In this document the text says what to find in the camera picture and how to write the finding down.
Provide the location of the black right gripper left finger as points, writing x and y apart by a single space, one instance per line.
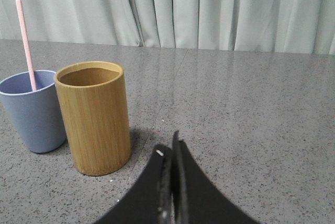
149 199

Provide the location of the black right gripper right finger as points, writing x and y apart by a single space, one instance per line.
196 199

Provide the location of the blue cup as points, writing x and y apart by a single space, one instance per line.
36 115

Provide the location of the pink chopstick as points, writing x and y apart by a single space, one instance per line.
24 35

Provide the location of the bamboo cylinder holder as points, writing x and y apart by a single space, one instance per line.
93 102

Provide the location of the pale green curtain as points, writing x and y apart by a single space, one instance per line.
298 26

